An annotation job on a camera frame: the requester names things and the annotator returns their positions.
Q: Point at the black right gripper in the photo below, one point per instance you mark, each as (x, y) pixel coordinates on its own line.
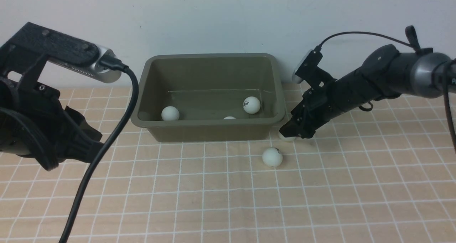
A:
(318, 107)

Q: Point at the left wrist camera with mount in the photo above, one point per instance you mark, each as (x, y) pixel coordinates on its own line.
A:
(33, 46)

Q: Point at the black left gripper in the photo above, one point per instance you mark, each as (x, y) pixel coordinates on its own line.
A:
(30, 121)

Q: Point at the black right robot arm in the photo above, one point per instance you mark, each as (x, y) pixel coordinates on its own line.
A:
(385, 74)

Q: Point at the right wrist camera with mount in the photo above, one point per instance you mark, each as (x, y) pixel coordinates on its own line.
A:
(308, 70)

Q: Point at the beige checkered tablecloth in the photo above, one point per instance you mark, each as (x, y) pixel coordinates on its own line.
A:
(387, 176)

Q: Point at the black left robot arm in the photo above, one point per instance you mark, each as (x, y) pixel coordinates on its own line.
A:
(35, 125)

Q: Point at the white ping-pong ball printed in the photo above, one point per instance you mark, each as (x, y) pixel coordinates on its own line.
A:
(287, 138)
(170, 113)

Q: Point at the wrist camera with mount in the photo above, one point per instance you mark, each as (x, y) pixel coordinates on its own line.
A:
(308, 70)
(33, 46)

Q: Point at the olive green plastic bin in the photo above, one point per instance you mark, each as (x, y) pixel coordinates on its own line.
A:
(206, 88)

